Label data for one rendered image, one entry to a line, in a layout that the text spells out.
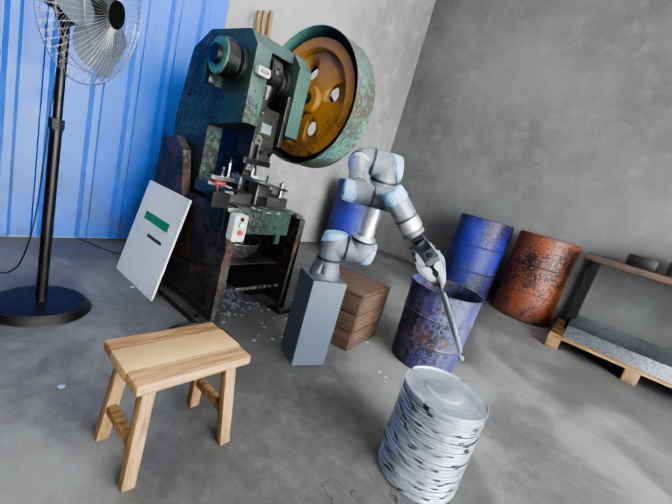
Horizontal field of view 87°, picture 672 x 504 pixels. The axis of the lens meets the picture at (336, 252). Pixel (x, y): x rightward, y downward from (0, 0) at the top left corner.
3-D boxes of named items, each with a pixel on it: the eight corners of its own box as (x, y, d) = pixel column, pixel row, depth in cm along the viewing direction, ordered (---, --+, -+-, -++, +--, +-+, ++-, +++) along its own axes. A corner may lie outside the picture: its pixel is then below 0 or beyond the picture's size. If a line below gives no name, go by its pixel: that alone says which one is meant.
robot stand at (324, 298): (323, 364, 181) (347, 284, 171) (291, 365, 172) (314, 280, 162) (310, 345, 196) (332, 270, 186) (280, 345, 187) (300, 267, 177)
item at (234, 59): (244, 92, 177) (253, 45, 172) (224, 83, 168) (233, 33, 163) (219, 88, 190) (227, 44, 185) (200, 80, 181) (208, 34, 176)
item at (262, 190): (283, 213, 198) (289, 189, 195) (264, 211, 187) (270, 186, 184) (256, 201, 212) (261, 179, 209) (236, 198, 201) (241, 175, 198)
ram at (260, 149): (274, 164, 203) (286, 111, 196) (253, 159, 191) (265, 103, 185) (255, 158, 213) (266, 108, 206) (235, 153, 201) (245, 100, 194)
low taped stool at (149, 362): (118, 496, 93) (136, 388, 85) (89, 437, 107) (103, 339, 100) (231, 441, 119) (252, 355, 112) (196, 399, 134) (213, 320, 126)
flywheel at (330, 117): (277, 108, 267) (314, 184, 245) (255, 99, 251) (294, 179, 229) (342, 27, 229) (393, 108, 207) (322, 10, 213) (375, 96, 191)
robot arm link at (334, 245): (317, 250, 177) (324, 225, 174) (343, 257, 178) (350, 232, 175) (316, 256, 165) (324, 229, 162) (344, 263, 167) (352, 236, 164)
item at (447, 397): (429, 361, 142) (430, 359, 142) (500, 405, 124) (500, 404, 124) (389, 378, 121) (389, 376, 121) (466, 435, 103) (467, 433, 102)
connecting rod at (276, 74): (278, 126, 199) (292, 62, 191) (261, 120, 189) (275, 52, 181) (255, 121, 210) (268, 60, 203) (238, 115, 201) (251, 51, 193)
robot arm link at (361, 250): (340, 254, 179) (373, 146, 159) (369, 261, 180) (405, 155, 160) (340, 263, 168) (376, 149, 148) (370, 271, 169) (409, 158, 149)
